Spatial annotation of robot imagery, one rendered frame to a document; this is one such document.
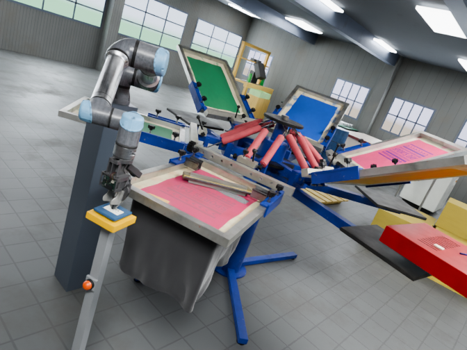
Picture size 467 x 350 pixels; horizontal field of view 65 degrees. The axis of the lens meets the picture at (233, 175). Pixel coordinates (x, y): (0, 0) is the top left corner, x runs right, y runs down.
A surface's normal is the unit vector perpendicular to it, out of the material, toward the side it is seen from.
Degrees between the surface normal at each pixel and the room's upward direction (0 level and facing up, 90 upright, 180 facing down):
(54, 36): 90
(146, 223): 91
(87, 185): 90
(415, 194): 90
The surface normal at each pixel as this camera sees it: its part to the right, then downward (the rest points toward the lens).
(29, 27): 0.69, 0.43
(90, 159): -0.65, 0.02
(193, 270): -0.51, 0.17
